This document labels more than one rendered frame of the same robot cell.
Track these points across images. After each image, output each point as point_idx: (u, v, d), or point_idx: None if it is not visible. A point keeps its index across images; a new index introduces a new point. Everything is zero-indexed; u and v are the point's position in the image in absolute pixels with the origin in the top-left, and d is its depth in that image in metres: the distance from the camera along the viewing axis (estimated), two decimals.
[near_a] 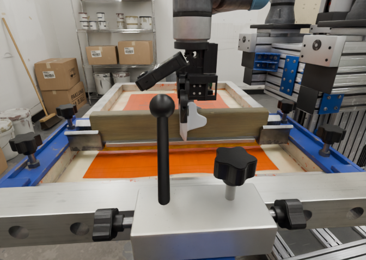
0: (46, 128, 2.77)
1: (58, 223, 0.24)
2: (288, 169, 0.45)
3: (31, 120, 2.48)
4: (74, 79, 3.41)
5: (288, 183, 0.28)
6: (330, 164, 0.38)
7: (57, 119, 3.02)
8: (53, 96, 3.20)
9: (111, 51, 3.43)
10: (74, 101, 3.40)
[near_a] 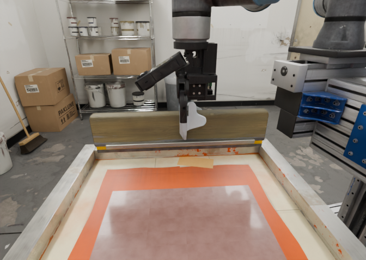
0: (26, 152, 2.39)
1: None
2: None
3: (6, 146, 2.10)
4: (62, 92, 3.02)
5: None
6: None
7: (41, 140, 2.63)
8: (37, 112, 2.82)
9: (104, 60, 3.05)
10: (62, 116, 3.02)
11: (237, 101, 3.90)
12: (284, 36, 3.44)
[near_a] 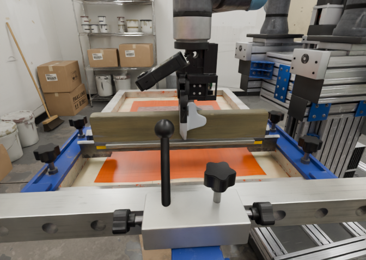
0: (48, 130, 2.83)
1: (81, 221, 0.30)
2: (275, 174, 0.51)
3: (34, 122, 2.54)
4: (75, 82, 3.47)
5: (268, 188, 0.34)
6: (309, 171, 0.44)
7: (59, 121, 3.08)
8: (55, 98, 3.26)
9: (113, 54, 3.49)
10: (76, 103, 3.46)
11: None
12: None
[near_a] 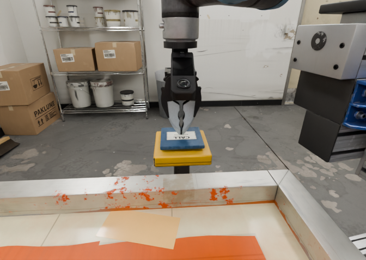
0: None
1: None
2: None
3: None
4: (39, 90, 2.68)
5: None
6: None
7: (11, 145, 2.30)
8: (9, 113, 2.48)
9: (87, 54, 2.71)
10: (40, 118, 2.68)
11: (236, 100, 3.56)
12: (288, 28, 3.10)
